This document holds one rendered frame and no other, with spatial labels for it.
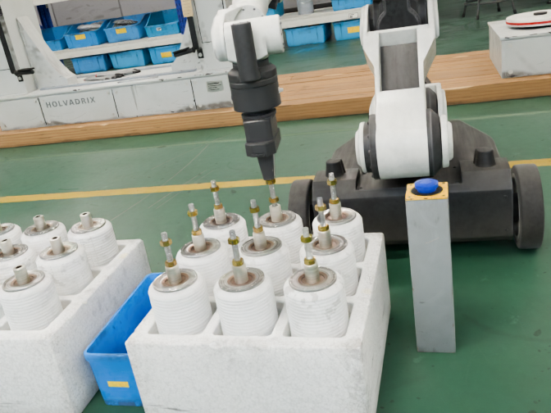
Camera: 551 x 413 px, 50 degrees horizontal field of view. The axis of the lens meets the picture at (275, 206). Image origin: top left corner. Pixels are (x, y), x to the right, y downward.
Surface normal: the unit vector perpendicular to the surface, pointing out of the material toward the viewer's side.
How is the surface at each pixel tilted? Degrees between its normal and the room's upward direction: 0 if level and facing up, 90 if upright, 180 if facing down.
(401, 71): 52
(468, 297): 0
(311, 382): 90
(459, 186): 46
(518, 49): 90
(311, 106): 90
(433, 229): 90
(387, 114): 38
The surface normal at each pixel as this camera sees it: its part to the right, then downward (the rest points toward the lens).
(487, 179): -0.26, -0.36
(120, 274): 0.96, -0.05
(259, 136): -0.11, 0.39
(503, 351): -0.15, -0.92
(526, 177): -0.26, -0.67
